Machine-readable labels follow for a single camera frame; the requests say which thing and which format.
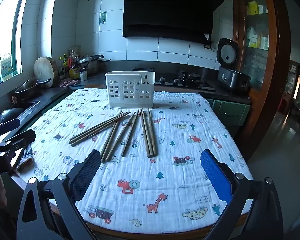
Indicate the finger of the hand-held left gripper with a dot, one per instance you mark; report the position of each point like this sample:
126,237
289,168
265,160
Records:
7,126
23,137

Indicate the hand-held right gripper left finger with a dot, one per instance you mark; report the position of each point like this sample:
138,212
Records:
86,172

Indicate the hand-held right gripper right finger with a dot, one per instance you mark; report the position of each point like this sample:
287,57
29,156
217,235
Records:
215,177

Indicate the group of wooden chopsticks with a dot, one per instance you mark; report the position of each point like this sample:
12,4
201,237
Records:
147,132

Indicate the white plastic chopstick holder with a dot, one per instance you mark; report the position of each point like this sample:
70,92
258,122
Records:
130,90

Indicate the black wok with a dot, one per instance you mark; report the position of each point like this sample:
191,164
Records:
8,115

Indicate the grey knit glove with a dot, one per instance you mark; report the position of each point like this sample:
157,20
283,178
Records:
25,158

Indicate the white cartoon printed cloth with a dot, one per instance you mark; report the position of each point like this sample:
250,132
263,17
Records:
165,185

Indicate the clear detergent jug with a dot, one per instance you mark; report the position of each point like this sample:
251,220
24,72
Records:
6,67

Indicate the green base cabinet door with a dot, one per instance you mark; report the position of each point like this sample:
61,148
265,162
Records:
230,112

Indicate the round wooden cutting board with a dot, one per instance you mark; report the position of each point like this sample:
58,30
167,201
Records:
43,70

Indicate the pink rag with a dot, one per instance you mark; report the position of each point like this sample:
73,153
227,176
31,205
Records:
68,82

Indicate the dark soy sauce bottle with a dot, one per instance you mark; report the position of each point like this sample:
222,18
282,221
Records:
74,71

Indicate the white seasoning shaker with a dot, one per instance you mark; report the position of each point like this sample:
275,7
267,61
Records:
83,75

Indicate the yellow cap green bottle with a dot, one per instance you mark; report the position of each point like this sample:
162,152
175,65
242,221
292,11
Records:
65,61

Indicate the steel pressure cooker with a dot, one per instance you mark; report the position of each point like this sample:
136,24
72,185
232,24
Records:
90,63

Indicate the dark rice cooker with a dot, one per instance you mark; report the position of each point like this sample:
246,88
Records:
231,80

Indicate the black gas stove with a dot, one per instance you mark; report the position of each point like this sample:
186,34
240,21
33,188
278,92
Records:
187,80

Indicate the window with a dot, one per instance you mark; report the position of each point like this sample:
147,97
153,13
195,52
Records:
2,25

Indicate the seasoning bag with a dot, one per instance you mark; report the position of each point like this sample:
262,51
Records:
76,49

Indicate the wooden glass door cabinet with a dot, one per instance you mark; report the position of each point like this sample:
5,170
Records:
277,55

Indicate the black range hood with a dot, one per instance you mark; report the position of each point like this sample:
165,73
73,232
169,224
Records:
165,12

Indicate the white wall socket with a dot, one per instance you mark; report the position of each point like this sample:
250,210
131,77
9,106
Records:
215,46

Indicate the black wall plug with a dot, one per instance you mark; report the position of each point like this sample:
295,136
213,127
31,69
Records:
207,45

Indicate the green wall hook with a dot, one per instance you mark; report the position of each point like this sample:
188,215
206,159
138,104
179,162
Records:
103,17

